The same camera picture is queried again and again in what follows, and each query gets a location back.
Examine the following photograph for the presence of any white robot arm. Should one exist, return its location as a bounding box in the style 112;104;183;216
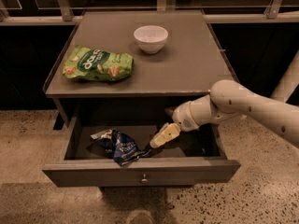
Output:
149;79;299;148

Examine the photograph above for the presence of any green rice chip bag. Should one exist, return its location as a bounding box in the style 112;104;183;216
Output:
63;46;134;82

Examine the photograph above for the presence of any white ceramic bowl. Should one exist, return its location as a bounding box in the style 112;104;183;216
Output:
134;25;168;54

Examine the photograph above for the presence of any blue chip bag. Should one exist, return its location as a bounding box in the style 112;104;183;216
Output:
91;129;150;166

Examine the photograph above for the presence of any round metal drawer knob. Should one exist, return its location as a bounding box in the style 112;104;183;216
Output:
140;174;149;184

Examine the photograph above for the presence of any metal railing frame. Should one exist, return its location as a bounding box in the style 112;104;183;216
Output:
0;0;299;25

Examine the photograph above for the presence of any grey cabinet with counter top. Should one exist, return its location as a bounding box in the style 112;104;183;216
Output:
44;11;235;122

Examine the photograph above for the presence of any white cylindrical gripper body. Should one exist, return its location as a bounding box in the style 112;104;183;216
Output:
172;95;218;132

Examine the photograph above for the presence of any open grey top drawer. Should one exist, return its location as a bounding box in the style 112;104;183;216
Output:
43;117;240;188

